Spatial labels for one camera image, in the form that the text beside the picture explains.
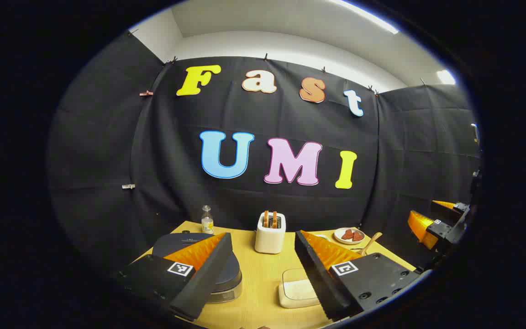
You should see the dark rice cooker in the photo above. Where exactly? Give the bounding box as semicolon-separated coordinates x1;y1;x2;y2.
152;232;243;304

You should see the white toaster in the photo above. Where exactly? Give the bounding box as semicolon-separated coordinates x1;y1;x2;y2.
254;211;286;255

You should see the ceiling light strip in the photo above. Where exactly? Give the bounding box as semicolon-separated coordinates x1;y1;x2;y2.
331;0;400;35

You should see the white round plate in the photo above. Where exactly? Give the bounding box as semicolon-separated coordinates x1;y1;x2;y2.
334;228;365;245

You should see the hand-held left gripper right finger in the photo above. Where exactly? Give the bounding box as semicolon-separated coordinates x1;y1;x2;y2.
294;230;421;322

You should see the wooden spoon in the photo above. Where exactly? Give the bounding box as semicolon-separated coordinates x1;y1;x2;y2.
359;232;383;256

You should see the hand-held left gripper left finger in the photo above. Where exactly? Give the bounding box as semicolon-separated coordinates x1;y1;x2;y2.
116;232;234;321

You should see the small glass bottle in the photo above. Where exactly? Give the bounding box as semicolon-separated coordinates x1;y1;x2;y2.
201;205;214;235

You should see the black backdrop cloth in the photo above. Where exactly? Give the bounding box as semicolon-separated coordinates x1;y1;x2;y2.
47;30;482;275

